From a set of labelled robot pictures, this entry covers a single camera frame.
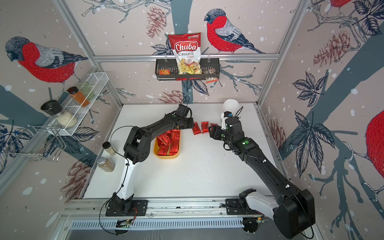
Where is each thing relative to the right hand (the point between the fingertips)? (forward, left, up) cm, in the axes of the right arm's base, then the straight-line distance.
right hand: (211, 127), depth 80 cm
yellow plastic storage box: (-9, +24, -18) cm, 31 cm away
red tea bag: (+18, -3, -21) cm, 28 cm away
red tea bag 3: (+13, +9, -20) cm, 26 cm away
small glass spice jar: (-7, +61, -12) cm, 63 cm away
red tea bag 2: (+14, +4, -19) cm, 24 cm away
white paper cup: (+25, -14, -7) cm, 29 cm away
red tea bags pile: (+1, +27, -18) cm, 33 cm away
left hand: (+15, +9, -14) cm, 22 cm away
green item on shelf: (+14, +71, +13) cm, 74 cm away
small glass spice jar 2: (-17, +58, -13) cm, 62 cm away
